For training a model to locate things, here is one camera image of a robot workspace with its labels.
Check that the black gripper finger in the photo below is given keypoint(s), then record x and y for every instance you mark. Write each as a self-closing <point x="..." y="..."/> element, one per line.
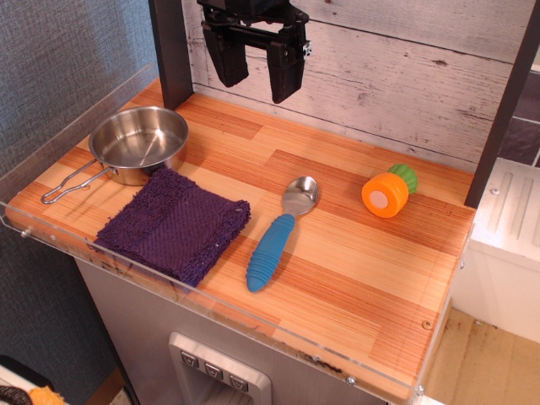
<point x="286" y="66"/>
<point x="227" y="54"/>

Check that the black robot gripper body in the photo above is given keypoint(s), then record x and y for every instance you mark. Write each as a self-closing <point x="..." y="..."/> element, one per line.
<point x="258" y="24"/>

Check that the small steel saucepan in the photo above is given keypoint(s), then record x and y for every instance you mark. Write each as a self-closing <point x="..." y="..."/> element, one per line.
<point x="128" y="147"/>

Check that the orange toy carrot piece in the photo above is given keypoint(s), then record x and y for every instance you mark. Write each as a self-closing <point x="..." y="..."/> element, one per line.
<point x="386" y="194"/>

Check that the purple folded towel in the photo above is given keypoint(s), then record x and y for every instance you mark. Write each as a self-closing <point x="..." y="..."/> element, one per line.
<point x="175" y="227"/>

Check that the white toy sink unit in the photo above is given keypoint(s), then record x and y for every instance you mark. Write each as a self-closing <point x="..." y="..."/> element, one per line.
<point x="498" y="280"/>

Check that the silver dispenser button panel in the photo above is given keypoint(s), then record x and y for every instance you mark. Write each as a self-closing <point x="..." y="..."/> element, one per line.
<point x="207" y="376"/>

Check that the orange object bottom left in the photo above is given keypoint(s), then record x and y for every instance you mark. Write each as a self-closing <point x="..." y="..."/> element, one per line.
<point x="45" y="396"/>

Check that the dark left cabinet post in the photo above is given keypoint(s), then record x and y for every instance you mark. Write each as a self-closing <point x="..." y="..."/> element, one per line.
<point x="171" y="49"/>

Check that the dark cabinet post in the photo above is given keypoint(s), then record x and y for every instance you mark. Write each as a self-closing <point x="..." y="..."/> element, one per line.
<point x="516" y="82"/>
<point x="171" y="49"/>

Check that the blue handled metal spoon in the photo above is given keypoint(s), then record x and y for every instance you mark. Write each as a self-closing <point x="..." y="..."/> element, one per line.
<point x="299" y="198"/>

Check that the dark right cabinet post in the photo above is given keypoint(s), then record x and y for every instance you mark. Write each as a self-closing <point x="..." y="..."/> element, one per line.
<point x="516" y="82"/>

